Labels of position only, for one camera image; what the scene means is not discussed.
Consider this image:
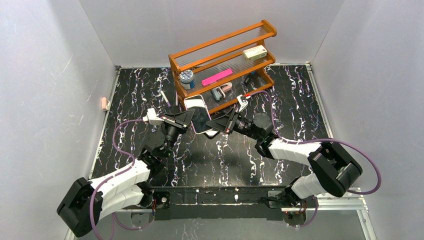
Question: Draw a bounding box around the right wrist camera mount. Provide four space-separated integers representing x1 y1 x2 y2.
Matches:
236 94 251 113

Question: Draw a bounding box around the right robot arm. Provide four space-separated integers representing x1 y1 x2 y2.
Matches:
206 109 363 205

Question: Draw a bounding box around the purple white pen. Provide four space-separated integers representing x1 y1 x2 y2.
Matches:
159 90 172 108

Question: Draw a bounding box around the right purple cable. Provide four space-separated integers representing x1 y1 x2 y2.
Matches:
245 90 382 228

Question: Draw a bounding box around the pink and blue stapler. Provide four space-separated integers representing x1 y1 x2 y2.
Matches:
211 82 233 101

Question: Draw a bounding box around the aluminium front frame rail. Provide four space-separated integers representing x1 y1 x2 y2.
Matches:
64 187 379 240

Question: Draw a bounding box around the phone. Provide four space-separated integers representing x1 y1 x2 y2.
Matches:
183 95 212 134

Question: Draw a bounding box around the pink flat bar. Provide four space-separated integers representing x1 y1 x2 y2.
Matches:
201 68 233 86

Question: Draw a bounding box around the small black clip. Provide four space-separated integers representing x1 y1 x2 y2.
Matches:
243 73 255 85

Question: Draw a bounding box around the blue lidded jar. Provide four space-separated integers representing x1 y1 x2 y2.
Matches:
179 69 195 90

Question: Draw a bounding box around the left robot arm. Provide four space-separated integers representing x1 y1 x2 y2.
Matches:
56 108 195 239

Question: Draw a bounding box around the white marker pen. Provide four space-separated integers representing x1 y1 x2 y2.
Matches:
175 91 179 106

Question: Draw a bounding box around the cream rectangular box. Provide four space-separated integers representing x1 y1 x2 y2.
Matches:
242 45 268 63

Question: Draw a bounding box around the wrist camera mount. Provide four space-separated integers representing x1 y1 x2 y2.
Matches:
142 108 165 126
236 94 251 113

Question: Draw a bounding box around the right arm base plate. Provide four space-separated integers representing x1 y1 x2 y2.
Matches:
256 186 308 212

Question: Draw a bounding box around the orange wooden shelf rack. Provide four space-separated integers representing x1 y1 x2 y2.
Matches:
168 19 277 114

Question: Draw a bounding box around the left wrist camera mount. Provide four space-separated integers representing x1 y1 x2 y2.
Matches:
142 108 165 126

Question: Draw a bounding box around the pink wall hook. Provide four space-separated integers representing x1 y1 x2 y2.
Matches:
101 97 111 111

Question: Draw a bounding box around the black smartphone on table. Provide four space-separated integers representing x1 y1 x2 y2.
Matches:
205 114 229 139

